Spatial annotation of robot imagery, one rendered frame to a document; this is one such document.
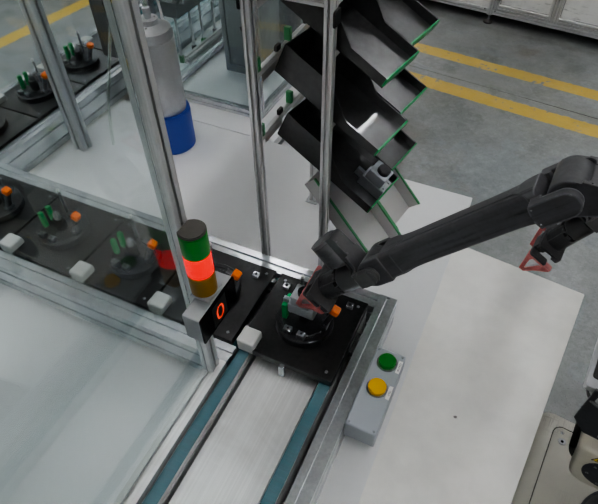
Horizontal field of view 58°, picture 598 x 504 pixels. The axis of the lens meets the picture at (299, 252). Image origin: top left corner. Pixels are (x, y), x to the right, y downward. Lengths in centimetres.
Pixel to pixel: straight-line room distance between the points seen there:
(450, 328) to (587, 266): 165
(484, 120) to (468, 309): 245
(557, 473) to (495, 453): 72
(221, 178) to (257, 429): 94
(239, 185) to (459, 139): 206
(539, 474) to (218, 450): 115
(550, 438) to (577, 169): 139
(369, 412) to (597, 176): 67
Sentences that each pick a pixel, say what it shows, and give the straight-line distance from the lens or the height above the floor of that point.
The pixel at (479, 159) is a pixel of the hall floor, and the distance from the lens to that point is 350.
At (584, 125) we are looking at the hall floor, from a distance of 405.
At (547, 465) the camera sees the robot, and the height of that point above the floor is 28.
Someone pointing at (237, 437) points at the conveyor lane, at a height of 92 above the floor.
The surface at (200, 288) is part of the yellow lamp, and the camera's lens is 99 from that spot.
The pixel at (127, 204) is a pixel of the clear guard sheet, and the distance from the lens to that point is 80.
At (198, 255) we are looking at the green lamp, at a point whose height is 138.
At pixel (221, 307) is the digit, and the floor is 121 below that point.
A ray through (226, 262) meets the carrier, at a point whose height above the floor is 97.
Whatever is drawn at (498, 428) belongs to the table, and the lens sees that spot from 138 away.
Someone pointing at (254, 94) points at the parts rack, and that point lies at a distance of 119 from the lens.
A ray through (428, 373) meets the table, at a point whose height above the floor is 86.
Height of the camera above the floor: 205
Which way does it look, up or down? 48 degrees down
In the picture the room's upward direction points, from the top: 1 degrees counter-clockwise
